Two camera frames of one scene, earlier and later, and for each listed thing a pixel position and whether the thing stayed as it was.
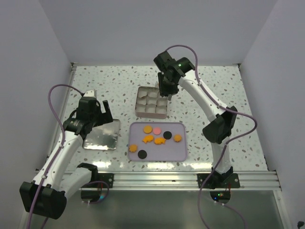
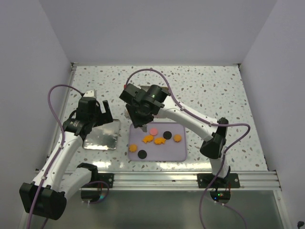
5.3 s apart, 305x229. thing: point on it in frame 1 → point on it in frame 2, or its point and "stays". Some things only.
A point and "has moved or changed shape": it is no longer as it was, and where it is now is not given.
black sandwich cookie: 167,135 stays
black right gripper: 165,91 → 138,121
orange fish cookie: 149,138 stays
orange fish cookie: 159,140 stays
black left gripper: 105,117 stays
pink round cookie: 157,130 has moved or changed shape
